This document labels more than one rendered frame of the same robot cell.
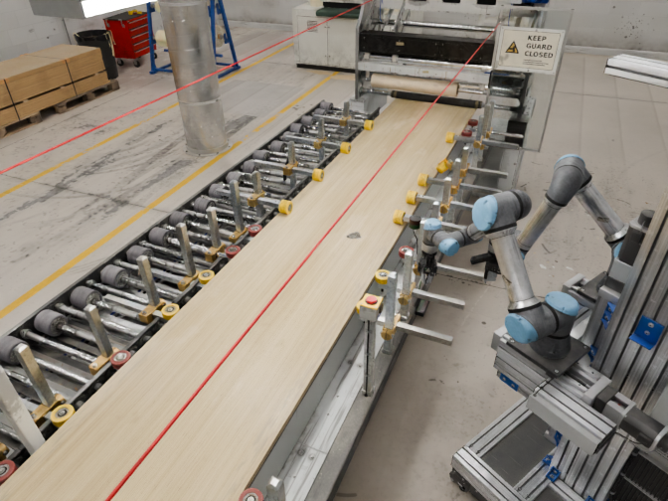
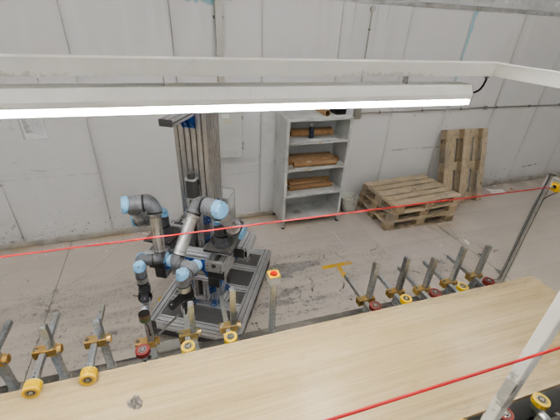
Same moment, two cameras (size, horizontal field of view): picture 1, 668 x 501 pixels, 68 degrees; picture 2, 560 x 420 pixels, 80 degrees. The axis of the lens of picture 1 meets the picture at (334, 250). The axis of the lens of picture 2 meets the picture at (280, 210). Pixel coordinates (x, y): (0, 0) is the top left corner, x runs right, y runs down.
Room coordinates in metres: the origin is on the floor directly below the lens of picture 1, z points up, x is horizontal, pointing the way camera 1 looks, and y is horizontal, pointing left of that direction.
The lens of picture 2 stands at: (2.48, 1.03, 2.57)
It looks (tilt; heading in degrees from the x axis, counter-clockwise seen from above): 30 degrees down; 227
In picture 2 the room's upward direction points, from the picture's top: 3 degrees clockwise
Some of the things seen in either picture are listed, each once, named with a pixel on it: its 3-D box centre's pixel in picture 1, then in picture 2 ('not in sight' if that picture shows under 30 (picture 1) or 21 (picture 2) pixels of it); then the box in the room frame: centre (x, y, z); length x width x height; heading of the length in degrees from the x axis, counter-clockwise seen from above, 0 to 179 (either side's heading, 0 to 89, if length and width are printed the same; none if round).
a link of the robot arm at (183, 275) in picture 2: (432, 232); (182, 277); (1.86, -0.44, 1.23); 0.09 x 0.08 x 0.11; 24
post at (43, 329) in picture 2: (443, 213); (55, 355); (2.56, -0.66, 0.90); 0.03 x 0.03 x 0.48; 65
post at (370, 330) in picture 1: (369, 355); (272, 307); (1.41, -0.14, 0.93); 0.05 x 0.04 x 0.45; 155
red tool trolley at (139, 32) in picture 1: (131, 39); not in sight; (9.53, 3.55, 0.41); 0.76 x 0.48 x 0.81; 164
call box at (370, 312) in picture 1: (371, 308); (273, 278); (1.41, -0.14, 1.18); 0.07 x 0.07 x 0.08; 65
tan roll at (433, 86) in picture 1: (436, 86); not in sight; (4.47, -0.94, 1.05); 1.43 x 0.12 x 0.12; 65
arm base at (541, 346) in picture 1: (551, 334); (222, 237); (1.35, -0.82, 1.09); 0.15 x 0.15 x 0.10
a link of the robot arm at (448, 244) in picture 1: (448, 242); (191, 267); (1.78, -0.50, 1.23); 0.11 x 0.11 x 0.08; 24
